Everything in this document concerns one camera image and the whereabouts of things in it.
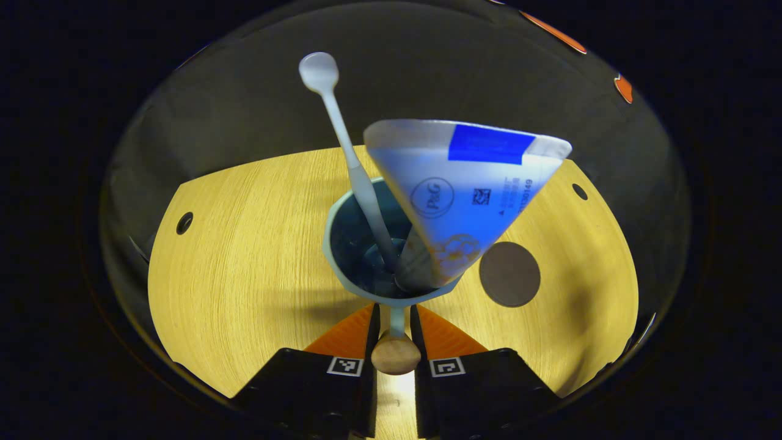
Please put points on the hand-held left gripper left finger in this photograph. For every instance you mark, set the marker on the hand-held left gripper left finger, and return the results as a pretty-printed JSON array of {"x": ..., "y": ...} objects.
[{"x": 373, "y": 324}]

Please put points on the white blue toothpaste tube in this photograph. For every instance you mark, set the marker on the white blue toothpaste tube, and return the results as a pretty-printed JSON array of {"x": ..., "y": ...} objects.
[{"x": 464, "y": 195}]

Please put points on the dark brown round coaster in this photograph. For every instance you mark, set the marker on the dark brown round coaster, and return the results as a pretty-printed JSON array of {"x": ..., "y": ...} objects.
[{"x": 510, "y": 275}]

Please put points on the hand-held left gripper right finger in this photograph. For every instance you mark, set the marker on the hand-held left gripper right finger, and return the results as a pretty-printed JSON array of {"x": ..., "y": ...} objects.
[{"x": 416, "y": 324}]

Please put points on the wooden desktop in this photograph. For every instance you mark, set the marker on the wooden desktop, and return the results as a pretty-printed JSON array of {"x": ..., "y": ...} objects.
[{"x": 244, "y": 275}]

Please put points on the black backdrop cloth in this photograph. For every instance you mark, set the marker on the black backdrop cloth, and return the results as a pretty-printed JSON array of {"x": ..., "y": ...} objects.
[{"x": 427, "y": 73}]

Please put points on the white toothbrush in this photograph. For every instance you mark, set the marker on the white toothbrush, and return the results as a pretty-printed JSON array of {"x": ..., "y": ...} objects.
[{"x": 366, "y": 189}]

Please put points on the black round desk grommet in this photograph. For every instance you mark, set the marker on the black round desk grommet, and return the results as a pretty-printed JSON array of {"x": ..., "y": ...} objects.
[
  {"x": 184, "y": 223},
  {"x": 579, "y": 191}
]

